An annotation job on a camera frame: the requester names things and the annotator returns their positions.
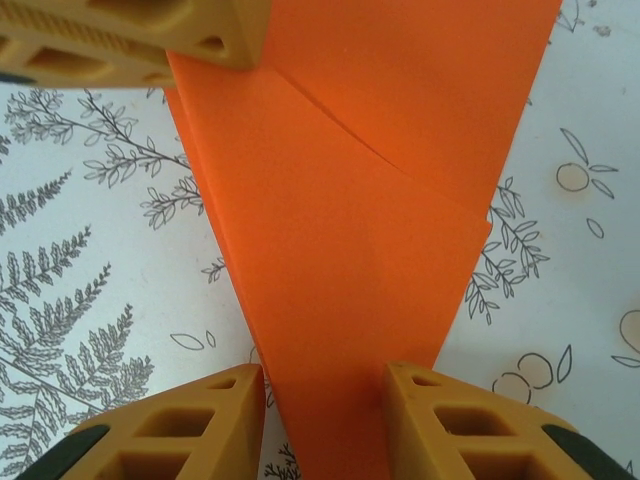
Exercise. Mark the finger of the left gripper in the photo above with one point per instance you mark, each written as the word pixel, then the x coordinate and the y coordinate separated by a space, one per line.
pixel 125 45

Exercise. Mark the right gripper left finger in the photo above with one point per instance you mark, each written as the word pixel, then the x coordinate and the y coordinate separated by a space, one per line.
pixel 200 430

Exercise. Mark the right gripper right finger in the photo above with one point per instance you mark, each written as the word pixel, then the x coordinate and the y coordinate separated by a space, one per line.
pixel 450 440

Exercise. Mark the orange paper sheet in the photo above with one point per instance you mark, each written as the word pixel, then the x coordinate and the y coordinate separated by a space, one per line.
pixel 350 225

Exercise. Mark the floral print table mat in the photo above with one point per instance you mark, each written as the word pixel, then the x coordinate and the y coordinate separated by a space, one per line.
pixel 75 225

